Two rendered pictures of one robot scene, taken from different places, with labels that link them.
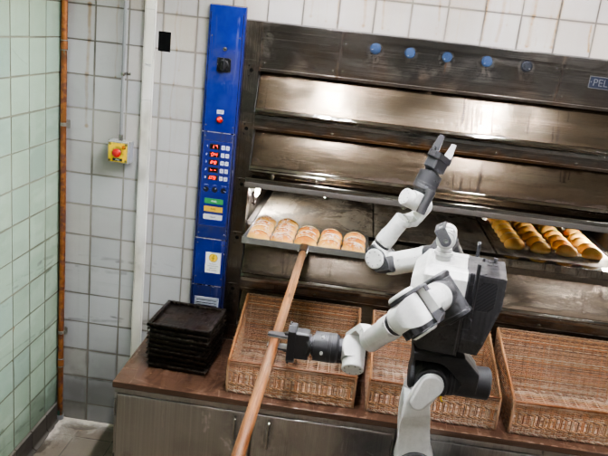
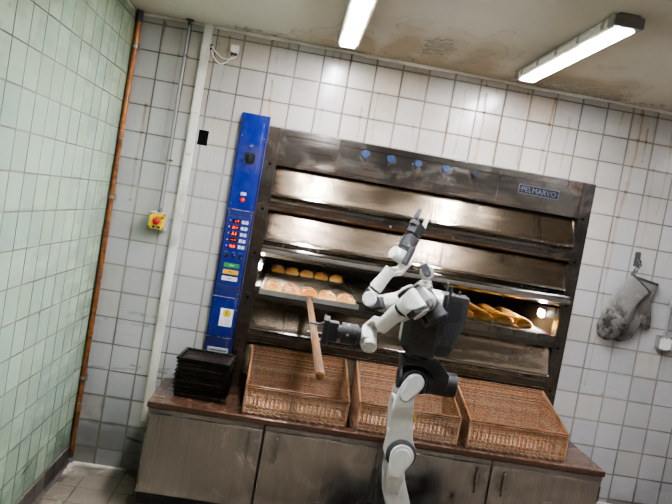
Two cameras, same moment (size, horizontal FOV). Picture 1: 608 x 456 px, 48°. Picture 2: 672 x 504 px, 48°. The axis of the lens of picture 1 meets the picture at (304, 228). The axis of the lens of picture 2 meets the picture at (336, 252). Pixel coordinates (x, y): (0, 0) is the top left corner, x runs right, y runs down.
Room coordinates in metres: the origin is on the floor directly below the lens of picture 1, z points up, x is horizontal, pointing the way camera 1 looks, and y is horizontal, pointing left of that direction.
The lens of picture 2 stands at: (-1.24, 0.42, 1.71)
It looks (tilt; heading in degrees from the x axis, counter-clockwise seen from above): 3 degrees down; 353
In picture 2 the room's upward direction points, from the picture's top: 10 degrees clockwise
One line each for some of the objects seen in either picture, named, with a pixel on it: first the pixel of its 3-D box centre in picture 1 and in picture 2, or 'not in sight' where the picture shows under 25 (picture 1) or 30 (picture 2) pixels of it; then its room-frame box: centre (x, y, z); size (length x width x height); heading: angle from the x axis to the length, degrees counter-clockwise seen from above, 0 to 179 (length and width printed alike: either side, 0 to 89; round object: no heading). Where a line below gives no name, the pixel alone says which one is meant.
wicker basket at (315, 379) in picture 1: (297, 346); (297, 383); (2.84, -0.03, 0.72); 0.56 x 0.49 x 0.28; 87
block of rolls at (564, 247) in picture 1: (540, 232); (484, 311); (3.47, -1.23, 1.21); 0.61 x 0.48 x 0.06; 176
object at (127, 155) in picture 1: (120, 151); (157, 221); (3.12, 0.88, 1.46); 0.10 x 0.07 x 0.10; 86
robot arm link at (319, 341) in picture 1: (308, 345); (336, 331); (1.87, -0.05, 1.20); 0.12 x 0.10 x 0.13; 86
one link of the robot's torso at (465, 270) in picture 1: (454, 299); (431, 319); (2.19, -0.53, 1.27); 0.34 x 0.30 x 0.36; 168
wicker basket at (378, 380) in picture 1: (430, 365); (403, 400); (2.80, -0.63, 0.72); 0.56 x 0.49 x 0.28; 86
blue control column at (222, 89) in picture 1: (246, 196); (238, 282); (4.06, 0.37, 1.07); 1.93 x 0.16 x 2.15; 176
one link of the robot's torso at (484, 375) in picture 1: (450, 370); (427, 375); (2.20, -0.56, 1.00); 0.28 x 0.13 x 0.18; 86
